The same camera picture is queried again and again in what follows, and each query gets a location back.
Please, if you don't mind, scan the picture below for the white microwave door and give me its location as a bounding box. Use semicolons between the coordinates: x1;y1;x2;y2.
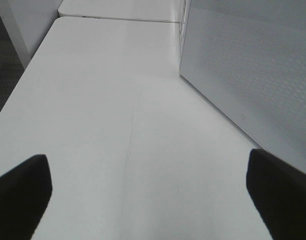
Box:
180;0;306;174

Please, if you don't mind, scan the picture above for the white adjacent table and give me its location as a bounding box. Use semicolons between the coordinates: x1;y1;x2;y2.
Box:
58;0;185;23

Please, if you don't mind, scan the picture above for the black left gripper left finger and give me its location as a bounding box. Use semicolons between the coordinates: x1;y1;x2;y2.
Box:
0;154;52;240

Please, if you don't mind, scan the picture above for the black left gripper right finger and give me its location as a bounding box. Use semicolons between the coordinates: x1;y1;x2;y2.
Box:
246;149;306;240

